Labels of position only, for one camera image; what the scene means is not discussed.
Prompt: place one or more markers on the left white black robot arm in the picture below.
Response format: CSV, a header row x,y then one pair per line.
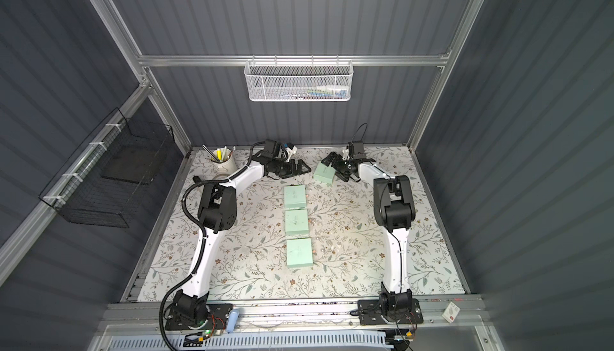
x,y
212,205

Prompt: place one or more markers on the black wire side basket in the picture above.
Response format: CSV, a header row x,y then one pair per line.
x,y
104,186

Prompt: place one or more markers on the floral table mat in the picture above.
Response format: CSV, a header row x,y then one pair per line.
x,y
348,245

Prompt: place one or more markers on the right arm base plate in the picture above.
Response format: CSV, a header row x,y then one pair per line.
x,y
370,312

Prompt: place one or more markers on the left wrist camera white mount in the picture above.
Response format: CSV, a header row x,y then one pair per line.
x,y
288,151

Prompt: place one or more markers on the mint jewelry box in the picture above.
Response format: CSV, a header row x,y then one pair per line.
x,y
324,174
299,253
296,222
295,197

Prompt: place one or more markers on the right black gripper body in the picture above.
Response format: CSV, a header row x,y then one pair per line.
x,y
340,165

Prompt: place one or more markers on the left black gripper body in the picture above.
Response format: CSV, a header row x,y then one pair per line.
x,y
288,165

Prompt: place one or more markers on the white pen holder cup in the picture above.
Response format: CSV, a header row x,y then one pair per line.
x,y
223,160

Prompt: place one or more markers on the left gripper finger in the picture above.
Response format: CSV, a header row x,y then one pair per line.
x,y
294,163
297,170

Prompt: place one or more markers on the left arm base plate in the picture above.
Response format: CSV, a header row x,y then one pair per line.
x,y
216,317

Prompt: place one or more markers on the blue cylinder on rail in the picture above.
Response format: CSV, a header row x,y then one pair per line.
x,y
232,320

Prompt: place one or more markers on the white perforated front panel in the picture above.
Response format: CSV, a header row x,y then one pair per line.
x,y
335,340

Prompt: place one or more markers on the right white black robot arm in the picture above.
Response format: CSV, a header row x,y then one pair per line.
x,y
394,213

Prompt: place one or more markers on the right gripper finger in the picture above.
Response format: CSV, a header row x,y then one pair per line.
x,y
333,159
345,174

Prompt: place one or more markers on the white square tag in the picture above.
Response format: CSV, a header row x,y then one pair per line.
x,y
451,312

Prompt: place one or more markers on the white wire wall basket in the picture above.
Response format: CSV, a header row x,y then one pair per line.
x,y
299,81

